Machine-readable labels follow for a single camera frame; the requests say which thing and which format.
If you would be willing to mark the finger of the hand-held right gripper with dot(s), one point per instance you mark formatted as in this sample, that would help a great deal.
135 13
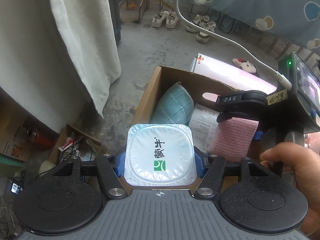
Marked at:
240 100
223 117

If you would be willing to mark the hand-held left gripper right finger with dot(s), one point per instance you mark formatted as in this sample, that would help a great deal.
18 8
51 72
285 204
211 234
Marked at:
200 161

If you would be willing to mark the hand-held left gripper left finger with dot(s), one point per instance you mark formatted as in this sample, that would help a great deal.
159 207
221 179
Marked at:
120 166

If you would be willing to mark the blue and white packet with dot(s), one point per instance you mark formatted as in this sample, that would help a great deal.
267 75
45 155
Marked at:
202 122

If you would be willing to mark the pink knitted cloth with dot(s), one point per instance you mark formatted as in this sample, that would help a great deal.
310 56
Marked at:
232 137

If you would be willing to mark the white yogurt cup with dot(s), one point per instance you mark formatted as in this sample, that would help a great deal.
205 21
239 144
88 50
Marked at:
160 155

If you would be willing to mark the teal quilted cloth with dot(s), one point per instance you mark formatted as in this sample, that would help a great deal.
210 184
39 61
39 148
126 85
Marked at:
172 105

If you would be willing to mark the brown cardboard box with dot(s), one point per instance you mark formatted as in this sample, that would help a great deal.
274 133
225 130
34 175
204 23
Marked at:
150 97

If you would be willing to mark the person's right hand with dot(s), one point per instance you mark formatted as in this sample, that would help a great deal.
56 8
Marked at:
307 170

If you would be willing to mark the printed pink table cover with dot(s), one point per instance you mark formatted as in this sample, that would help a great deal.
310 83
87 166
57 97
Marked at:
225 72

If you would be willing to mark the black white plush toy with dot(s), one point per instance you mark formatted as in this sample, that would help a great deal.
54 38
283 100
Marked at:
246 66

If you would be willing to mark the small cluttered cardboard box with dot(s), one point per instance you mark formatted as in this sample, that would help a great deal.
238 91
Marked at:
75 142

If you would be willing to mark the green white sneaker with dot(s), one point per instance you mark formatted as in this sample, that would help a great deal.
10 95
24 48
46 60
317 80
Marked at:
206 32
197 23

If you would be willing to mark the red can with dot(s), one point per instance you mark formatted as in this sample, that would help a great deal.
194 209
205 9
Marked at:
40 138

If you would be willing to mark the blue sheet with circles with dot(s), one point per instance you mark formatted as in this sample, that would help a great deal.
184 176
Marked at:
250 2

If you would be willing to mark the small device with screen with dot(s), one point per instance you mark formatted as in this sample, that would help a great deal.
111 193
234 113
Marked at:
16 187

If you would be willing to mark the printed carton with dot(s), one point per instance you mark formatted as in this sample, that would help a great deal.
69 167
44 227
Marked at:
12 142

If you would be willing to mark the white patterned sheet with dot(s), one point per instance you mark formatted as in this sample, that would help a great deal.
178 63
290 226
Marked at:
75 42

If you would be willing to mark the black ribbed case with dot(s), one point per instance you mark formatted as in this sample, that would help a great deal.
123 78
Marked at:
113 12

